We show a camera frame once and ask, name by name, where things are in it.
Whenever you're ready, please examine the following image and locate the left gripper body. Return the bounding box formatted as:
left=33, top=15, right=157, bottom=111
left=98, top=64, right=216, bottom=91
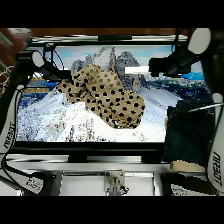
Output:
left=49, top=65, right=73, bottom=83

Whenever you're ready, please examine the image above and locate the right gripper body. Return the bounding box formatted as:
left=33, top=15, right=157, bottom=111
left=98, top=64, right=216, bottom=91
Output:
left=147, top=56, right=175, bottom=79

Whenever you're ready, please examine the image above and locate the beige black-dotted shirt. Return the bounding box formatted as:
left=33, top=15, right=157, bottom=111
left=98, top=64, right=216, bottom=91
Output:
left=54, top=63, right=147, bottom=130

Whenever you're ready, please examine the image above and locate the heap of clothes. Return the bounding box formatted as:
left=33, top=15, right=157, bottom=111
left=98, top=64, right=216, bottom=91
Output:
left=0, top=27, right=32, bottom=98

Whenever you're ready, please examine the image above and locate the black garment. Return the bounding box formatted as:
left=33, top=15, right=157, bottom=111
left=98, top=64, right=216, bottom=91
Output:
left=162, top=98, right=216, bottom=168

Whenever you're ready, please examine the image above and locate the beige garment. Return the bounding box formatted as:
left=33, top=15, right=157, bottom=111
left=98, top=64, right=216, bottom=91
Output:
left=169, top=160, right=208, bottom=174

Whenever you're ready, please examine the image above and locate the black cable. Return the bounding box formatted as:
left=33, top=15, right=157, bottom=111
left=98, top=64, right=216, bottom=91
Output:
left=0, top=151, right=39, bottom=196

